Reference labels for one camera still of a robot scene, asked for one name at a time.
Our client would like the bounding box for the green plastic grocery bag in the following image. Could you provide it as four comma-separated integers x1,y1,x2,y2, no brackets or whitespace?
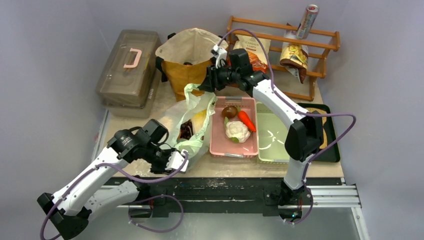
159,83,218,171

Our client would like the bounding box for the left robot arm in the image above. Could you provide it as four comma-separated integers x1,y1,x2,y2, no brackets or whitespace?
37,119,189,240

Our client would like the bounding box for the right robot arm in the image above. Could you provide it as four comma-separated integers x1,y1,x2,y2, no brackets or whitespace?
199,45,324,204

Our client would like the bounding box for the toy brown onion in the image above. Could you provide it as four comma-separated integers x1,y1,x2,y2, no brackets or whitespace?
221,105,238,119

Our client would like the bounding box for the brown paper tote bag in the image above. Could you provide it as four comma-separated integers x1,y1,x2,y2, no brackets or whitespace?
155,28,222,102

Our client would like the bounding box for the toy napa cabbage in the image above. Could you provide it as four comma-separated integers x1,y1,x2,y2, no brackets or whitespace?
191,110,207,133

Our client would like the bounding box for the toy grape bunch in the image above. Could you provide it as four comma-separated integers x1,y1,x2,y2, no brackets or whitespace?
178,119,194,140

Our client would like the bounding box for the cassava chips bag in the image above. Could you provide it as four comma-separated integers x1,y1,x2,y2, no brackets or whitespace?
227,34,271,74

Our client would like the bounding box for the toy carrot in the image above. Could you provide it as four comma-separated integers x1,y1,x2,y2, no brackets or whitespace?
236,106,257,132

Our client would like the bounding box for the toy cauliflower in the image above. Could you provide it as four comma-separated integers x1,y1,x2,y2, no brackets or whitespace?
224,117,251,144

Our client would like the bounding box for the pink plastic basket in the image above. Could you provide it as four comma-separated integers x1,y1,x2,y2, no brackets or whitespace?
209,96,259,158

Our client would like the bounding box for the green plastic basket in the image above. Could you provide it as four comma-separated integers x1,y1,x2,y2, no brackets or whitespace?
256,102,290,164

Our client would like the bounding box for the wooden rack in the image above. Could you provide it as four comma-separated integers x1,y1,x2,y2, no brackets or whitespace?
220,15,341,102

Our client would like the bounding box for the brown snack bag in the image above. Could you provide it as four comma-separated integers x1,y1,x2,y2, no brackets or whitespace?
279,42,309,84

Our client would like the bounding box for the translucent storage box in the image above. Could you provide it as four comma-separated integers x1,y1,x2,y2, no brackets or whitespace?
96,29,161,119

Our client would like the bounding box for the drink can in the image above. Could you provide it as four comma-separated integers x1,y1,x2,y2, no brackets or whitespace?
296,4,320,40

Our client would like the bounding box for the bread slice near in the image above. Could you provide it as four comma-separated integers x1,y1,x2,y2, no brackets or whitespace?
319,117,328,150

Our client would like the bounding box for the black tray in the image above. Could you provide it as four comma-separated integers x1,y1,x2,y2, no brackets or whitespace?
298,102,341,163

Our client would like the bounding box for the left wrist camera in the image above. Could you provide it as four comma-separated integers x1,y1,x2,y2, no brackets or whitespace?
165,149,189,173

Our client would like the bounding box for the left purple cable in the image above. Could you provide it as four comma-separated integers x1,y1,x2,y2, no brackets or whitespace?
39,150,190,240

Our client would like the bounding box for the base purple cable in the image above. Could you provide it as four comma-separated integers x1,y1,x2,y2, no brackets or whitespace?
127,194,185,233

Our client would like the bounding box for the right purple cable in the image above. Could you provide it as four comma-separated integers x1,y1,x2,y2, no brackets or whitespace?
216,28,357,186

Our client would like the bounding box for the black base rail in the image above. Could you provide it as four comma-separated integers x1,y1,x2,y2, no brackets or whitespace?
121,177,312,220

